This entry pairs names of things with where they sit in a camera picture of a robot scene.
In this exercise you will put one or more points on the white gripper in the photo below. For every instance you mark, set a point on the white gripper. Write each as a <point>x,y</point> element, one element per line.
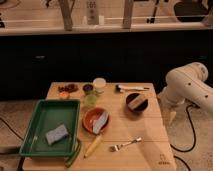
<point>169,99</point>

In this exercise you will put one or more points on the silver metal fork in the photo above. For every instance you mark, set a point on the silver metal fork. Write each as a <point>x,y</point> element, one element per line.
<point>118,147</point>

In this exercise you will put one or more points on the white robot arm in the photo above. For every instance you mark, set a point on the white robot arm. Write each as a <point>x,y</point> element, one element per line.
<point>185,83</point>

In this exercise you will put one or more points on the beige wooden block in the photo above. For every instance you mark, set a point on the beige wooden block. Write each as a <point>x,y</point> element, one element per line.
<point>138,103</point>

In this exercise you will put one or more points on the dark brown bowl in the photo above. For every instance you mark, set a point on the dark brown bowl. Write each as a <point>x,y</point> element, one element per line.
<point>131,96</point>

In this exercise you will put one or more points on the grey white cloth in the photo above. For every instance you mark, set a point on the grey white cloth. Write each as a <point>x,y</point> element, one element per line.
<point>100,122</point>

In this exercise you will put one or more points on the orange clay bowl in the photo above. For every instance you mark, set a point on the orange clay bowl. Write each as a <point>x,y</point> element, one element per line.
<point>90,116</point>

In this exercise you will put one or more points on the green translucent cup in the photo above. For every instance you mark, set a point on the green translucent cup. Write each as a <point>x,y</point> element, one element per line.
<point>90,100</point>

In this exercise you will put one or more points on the small dark cup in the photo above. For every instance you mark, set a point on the small dark cup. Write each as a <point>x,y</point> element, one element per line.
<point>88,88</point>

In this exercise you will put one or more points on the small orange lid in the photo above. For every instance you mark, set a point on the small orange lid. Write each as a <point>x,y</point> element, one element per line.
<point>64,95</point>

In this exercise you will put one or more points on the grey blue sponge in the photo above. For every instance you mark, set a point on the grey blue sponge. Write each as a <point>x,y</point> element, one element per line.
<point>56,134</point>

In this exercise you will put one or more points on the green chili pepper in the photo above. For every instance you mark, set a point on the green chili pepper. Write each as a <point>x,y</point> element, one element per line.
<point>70,160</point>

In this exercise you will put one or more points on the green plastic tray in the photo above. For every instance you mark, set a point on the green plastic tray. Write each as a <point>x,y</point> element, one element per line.
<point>47,116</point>

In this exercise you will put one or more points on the white remote control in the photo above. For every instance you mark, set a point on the white remote control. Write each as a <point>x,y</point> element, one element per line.
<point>92,12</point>

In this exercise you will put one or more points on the black handled brush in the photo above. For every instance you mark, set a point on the black handled brush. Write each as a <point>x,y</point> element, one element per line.
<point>122,88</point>

